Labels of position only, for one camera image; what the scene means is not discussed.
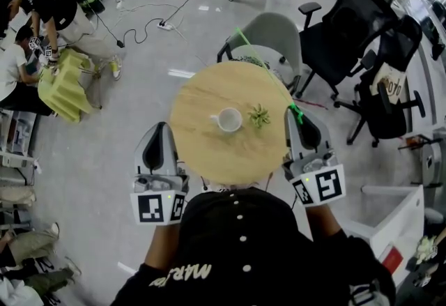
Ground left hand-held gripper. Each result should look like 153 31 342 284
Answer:
130 122 191 227

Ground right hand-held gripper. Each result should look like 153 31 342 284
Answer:
282 106 347 208

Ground white mug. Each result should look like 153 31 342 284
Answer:
209 107 244 133

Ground person's left forearm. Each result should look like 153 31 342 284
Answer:
143 223 183 270

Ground person's right forearm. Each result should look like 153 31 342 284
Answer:
304 204 345 243

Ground small green plant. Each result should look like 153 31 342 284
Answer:
247 103 271 129

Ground round wooden table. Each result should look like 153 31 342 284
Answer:
168 61 298 188

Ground black mesh office chair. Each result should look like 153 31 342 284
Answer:
297 0 400 100
333 15 427 148

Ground white tote bag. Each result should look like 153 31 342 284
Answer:
369 62 408 105

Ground grey upholstered chair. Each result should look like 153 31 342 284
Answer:
216 11 304 90

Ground white desk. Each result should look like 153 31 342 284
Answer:
343 184 426 286

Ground table with yellow-green cloth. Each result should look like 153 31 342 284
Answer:
37 47 95 123

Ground grey metal machine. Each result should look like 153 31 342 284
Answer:
398 135 446 191

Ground person's black shirt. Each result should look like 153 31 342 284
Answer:
111 188 397 306

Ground red book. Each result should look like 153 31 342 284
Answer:
380 245 405 273

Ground black cable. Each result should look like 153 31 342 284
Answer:
118 0 224 48

